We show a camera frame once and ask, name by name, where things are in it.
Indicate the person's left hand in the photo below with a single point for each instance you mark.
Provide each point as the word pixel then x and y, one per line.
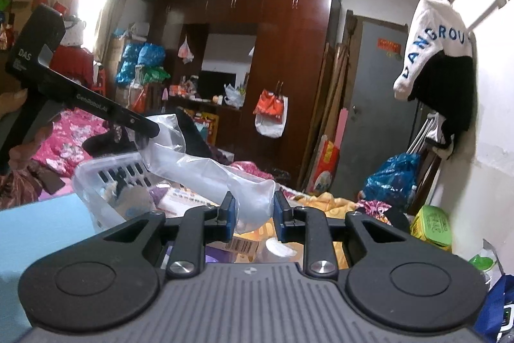
pixel 12 102

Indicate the window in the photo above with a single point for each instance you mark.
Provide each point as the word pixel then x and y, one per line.
pixel 93 5

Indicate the red cloth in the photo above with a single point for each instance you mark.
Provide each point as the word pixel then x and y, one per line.
pixel 74 63

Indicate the red white plastic bag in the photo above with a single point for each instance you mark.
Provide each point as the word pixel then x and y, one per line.
pixel 271 110

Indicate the red printed sack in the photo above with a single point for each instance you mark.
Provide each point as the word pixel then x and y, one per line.
pixel 325 166

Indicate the black television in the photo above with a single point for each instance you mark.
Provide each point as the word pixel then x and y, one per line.
pixel 217 86

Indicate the pink floral blanket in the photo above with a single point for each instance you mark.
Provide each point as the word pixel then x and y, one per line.
pixel 68 142

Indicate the yellow blanket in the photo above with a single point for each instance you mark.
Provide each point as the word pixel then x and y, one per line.
pixel 321 202

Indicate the pink white hanging bag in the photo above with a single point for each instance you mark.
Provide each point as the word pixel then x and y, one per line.
pixel 185 49

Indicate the blue plastic bag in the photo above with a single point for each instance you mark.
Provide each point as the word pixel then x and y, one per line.
pixel 391 178

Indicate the yellow green box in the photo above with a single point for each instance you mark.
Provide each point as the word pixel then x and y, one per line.
pixel 431 226

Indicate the white black hanging garment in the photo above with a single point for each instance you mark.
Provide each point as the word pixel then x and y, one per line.
pixel 433 45

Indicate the grey teddy bear plush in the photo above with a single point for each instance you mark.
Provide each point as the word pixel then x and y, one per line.
pixel 134 202

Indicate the blue patterned plastic bags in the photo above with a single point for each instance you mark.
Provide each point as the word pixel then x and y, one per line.
pixel 140 59

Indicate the red door sign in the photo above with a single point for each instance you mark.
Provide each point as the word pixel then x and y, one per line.
pixel 389 47

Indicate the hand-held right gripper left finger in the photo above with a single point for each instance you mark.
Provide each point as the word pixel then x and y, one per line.
pixel 229 214

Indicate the brown wooden wardrobe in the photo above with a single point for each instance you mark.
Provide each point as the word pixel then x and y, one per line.
pixel 289 65

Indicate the white plastic basket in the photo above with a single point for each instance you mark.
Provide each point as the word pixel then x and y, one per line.
pixel 90 186

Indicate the printed white box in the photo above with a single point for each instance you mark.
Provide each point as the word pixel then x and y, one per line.
pixel 182 200

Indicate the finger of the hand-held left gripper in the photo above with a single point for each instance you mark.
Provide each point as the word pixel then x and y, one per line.
pixel 145 128

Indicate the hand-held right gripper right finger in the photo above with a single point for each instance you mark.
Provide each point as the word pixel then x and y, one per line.
pixel 280 218

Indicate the blue shopping bag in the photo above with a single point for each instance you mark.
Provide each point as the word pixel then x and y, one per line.
pixel 502 307

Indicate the black clothing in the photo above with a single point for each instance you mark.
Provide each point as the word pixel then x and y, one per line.
pixel 192 134

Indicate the pink board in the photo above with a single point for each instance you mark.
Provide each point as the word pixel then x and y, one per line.
pixel 341 128

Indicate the grey door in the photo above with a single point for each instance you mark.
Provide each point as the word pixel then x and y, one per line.
pixel 377 118

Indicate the clear plastic bag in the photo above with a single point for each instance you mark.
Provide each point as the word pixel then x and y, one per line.
pixel 209 174

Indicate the purple tissue pack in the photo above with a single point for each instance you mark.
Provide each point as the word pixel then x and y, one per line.
pixel 219 255

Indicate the wooden boards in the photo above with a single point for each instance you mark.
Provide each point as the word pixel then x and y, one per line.
pixel 327 106

